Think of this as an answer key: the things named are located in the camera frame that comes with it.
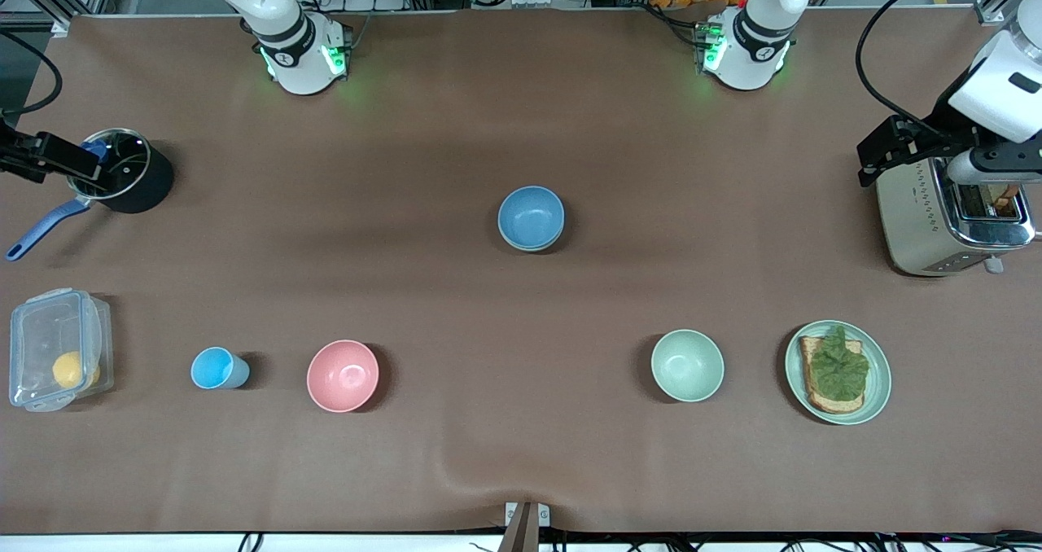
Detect blue bowl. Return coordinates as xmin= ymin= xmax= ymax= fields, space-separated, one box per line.
xmin=498 ymin=186 xmax=565 ymax=248

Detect pale green bowl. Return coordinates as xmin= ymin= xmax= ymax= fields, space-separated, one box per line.
xmin=499 ymin=225 xmax=565 ymax=253
xmin=650 ymin=329 xmax=725 ymax=403

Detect pink bowl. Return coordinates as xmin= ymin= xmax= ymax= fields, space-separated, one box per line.
xmin=306 ymin=340 xmax=380 ymax=414

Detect beige metal toaster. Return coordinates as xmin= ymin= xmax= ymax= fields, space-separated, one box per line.
xmin=877 ymin=155 xmax=1036 ymax=277

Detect glass lid with blue knob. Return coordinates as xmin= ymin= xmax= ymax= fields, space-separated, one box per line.
xmin=67 ymin=128 xmax=152 ymax=201

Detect clear plastic lidded container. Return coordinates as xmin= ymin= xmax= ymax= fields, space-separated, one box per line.
xmin=8 ymin=288 xmax=115 ymax=413

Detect yellow lemon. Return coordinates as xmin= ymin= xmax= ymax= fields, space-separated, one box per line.
xmin=52 ymin=351 xmax=101 ymax=390

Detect green lettuce leaf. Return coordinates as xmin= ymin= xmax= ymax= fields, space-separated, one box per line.
xmin=808 ymin=325 xmax=870 ymax=401

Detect pale green plate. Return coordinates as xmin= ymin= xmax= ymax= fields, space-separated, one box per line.
xmin=785 ymin=320 xmax=892 ymax=426

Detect blue plastic cup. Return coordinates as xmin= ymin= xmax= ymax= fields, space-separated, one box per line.
xmin=190 ymin=347 xmax=251 ymax=390

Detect toasted bread slice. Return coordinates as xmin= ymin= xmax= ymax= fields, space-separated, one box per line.
xmin=799 ymin=335 xmax=865 ymax=415

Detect brown table mat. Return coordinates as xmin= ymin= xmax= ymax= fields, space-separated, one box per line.
xmin=0 ymin=7 xmax=1042 ymax=534

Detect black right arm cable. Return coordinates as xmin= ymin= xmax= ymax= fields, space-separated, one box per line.
xmin=0 ymin=31 xmax=63 ymax=119

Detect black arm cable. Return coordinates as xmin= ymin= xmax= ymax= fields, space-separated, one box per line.
xmin=854 ymin=0 xmax=982 ymax=135
xmin=0 ymin=31 xmax=63 ymax=119

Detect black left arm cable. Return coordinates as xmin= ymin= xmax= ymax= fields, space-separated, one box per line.
xmin=854 ymin=0 xmax=982 ymax=135

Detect black pot with blue handle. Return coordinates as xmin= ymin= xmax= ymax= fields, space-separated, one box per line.
xmin=7 ymin=128 xmax=174 ymax=261

